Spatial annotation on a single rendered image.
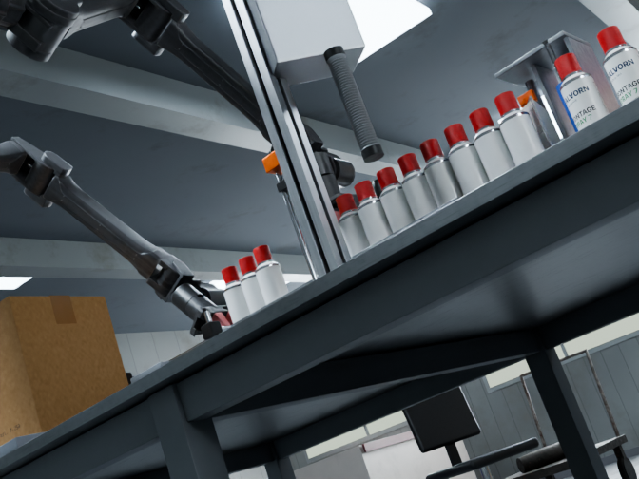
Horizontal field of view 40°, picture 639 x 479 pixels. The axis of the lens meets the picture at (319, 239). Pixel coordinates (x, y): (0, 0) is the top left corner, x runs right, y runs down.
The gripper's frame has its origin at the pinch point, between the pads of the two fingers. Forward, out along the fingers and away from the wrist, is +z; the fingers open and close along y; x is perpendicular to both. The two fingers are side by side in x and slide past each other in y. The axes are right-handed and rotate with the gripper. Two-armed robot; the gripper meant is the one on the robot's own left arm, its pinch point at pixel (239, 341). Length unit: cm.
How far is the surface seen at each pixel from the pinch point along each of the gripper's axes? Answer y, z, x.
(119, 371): -17.6, -12.3, 12.6
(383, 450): 552, -230, 331
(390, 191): -2.0, 21.3, -44.6
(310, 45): -12, 1, -63
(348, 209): -0.9, 13.7, -37.2
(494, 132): -1, 35, -62
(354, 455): 514, -236, 332
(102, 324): -18.6, -20.3, 6.3
